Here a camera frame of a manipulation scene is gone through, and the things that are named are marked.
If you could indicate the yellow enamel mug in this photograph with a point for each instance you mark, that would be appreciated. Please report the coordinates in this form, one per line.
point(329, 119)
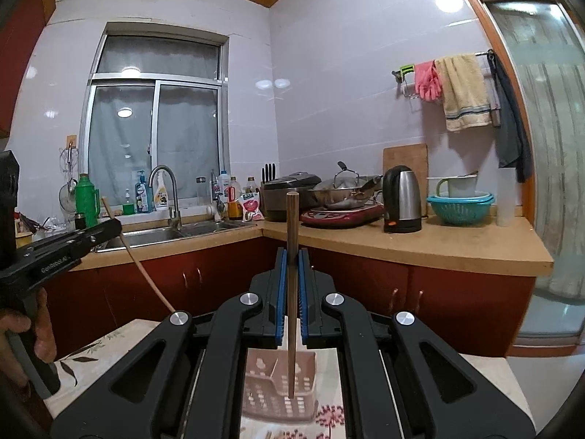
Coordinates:
point(25, 241)

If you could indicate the beige striped towel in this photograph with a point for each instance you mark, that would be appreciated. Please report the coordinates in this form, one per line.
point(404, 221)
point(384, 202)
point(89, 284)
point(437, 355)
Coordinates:
point(464, 91)

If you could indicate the steel towel rack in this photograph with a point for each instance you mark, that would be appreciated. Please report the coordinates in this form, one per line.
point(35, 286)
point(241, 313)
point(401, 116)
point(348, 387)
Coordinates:
point(409, 93)

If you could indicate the teal plastic colander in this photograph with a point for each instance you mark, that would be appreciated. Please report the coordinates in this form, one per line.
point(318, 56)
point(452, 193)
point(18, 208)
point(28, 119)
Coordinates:
point(459, 212)

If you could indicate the grey rice cooker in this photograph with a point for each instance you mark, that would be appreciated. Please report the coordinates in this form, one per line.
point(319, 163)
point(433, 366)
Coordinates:
point(279, 201)

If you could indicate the blue dish soap bottle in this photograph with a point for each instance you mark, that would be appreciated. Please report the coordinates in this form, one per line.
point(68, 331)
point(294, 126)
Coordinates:
point(142, 194)

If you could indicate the red induction cooker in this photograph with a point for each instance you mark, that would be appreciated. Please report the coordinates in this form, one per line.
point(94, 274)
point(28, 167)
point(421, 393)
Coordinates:
point(342, 217)

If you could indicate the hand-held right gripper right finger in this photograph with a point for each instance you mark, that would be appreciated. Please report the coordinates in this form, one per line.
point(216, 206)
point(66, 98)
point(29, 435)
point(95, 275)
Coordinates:
point(303, 292)

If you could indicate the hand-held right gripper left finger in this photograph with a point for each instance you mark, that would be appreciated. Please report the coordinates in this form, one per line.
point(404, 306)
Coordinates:
point(282, 292)

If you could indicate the steel electric kettle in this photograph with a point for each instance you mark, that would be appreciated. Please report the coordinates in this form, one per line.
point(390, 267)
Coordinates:
point(404, 201)

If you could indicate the white plastic bottle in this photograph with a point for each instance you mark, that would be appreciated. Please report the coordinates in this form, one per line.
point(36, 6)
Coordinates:
point(223, 185)

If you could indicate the aluminium frame window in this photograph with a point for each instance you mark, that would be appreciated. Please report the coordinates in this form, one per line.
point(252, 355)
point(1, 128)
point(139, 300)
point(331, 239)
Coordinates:
point(183, 123)

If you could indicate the red kitchen cabinet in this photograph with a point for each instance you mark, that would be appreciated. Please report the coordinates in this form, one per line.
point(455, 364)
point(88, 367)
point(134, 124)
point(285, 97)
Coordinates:
point(457, 292)

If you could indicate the steel kitchen faucet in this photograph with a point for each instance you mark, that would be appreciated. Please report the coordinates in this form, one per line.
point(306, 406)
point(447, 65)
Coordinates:
point(173, 192)

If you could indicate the stainless steel sink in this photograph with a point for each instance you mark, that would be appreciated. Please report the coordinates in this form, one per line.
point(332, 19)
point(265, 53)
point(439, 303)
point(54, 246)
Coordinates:
point(151, 234)

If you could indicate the pink perforated utensil basket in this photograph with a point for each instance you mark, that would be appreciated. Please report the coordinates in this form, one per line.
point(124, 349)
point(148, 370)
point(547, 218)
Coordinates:
point(269, 375)

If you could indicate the pink snack bag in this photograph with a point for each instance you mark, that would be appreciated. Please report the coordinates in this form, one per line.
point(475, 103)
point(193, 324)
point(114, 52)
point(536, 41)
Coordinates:
point(252, 208)

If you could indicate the floral tablecloth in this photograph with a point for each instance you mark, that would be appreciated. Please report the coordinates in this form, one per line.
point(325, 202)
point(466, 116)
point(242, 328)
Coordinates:
point(91, 352)

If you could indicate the white spray bottle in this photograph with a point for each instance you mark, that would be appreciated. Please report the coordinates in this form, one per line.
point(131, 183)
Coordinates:
point(161, 196)

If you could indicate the small dark flask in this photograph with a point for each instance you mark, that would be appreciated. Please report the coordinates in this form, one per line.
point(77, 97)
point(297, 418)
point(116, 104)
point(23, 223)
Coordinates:
point(80, 220)

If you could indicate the green pump soap bottle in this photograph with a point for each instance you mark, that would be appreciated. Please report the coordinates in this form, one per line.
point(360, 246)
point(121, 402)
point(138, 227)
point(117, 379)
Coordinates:
point(128, 206)

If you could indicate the dark grey cloth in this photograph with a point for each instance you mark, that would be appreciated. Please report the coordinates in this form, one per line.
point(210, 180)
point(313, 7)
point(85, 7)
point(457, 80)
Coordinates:
point(509, 132)

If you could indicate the steel wok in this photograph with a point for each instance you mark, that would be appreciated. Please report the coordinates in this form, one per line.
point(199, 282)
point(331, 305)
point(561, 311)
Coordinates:
point(338, 196)

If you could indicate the green thermos jug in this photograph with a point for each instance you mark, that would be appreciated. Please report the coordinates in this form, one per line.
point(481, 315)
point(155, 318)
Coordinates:
point(87, 199)

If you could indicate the amber oil bottle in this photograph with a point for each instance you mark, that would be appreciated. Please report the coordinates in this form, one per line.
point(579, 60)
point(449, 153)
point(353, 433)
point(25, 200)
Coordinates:
point(235, 203)

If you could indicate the dark wooden chopstick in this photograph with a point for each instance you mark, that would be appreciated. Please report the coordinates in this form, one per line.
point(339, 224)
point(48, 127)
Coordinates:
point(293, 219)

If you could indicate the light wooden chopstick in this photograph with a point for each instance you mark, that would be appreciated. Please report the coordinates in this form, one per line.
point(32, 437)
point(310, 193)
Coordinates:
point(141, 270)

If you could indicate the tall white plastic container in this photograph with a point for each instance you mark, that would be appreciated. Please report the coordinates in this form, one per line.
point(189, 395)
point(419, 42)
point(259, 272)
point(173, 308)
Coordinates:
point(508, 201)

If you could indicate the wooden cutting board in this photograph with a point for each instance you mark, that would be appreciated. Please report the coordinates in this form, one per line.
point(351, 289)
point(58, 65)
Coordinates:
point(404, 155)

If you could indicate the red wall cabinet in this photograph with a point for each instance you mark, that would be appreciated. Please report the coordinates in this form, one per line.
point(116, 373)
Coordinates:
point(23, 64)

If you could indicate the pink rubber gloves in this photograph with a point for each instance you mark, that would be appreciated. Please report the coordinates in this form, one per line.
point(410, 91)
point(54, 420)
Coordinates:
point(427, 82)

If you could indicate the glass door wooden frame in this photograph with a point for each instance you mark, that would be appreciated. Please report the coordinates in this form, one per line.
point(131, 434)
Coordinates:
point(548, 123)

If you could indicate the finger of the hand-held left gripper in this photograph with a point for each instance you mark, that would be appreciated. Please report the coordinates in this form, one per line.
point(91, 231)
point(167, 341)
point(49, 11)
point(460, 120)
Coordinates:
point(103, 231)

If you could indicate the glass jar black lid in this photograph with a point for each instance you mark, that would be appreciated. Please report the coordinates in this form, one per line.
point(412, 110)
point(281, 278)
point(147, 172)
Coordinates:
point(201, 190)

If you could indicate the glass wok lid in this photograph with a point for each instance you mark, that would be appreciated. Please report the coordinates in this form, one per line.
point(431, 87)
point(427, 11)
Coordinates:
point(348, 178)

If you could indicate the person's left hand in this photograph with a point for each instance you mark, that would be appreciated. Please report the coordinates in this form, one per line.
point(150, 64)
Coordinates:
point(45, 334)

